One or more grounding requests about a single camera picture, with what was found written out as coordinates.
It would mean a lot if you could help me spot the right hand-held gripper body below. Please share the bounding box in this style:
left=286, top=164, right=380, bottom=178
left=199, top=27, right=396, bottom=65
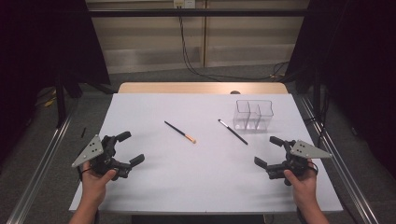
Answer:
left=265, top=139, right=332, bottom=187

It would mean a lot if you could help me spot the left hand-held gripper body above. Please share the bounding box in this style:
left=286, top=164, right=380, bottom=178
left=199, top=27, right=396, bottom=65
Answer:
left=71, top=133, right=132, bottom=182

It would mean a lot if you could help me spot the clear plastic divided container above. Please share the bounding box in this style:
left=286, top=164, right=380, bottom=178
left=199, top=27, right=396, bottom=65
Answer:
left=233, top=99, right=275, bottom=132

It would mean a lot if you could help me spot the black makeup brush silver ferrule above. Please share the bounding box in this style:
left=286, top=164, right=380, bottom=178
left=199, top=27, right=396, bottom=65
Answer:
left=217, top=119, right=249, bottom=147

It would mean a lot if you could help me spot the orange-tipped makeup brush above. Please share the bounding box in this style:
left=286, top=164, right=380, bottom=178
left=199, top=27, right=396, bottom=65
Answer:
left=163, top=120, right=198, bottom=145

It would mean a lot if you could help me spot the person's right hand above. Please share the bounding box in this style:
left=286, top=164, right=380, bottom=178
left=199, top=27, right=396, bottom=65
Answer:
left=283, top=159, right=318, bottom=207

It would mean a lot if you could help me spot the person's left hand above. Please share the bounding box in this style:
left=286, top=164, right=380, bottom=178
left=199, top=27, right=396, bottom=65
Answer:
left=80, top=160, right=118, bottom=207

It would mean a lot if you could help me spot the black curtain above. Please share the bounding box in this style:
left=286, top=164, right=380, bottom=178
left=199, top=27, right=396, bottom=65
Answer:
left=0, top=0, right=112, bottom=166
left=285, top=0, right=396, bottom=180

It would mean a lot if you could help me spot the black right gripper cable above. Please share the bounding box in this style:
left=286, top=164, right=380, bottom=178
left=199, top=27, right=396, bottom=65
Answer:
left=306, top=159, right=319, bottom=175

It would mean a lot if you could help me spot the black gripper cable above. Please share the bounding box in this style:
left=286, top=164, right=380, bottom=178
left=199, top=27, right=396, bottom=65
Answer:
left=306, top=159, right=319, bottom=175
left=76, top=167, right=92, bottom=184

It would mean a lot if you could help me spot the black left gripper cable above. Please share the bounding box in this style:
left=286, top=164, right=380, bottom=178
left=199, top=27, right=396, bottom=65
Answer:
left=76, top=167, right=92, bottom=184

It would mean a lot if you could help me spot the metal floor rail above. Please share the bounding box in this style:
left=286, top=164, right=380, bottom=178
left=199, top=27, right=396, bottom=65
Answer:
left=298, top=93, right=380, bottom=224
left=5, top=106, right=78, bottom=224

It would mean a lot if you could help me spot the black stand post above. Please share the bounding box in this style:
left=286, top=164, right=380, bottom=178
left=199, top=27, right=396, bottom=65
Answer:
left=55, top=73, right=67, bottom=129

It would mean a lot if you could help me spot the black wall cable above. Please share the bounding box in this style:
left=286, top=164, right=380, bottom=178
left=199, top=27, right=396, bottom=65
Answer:
left=177, top=15, right=290, bottom=83

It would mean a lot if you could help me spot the black horizontal frame bar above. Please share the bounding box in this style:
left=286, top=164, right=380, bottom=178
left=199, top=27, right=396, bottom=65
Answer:
left=88, top=8, right=310, bottom=19

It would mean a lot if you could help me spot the white wall outlet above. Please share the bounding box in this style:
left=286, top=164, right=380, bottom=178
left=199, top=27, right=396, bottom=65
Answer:
left=173, top=0, right=197, bottom=9

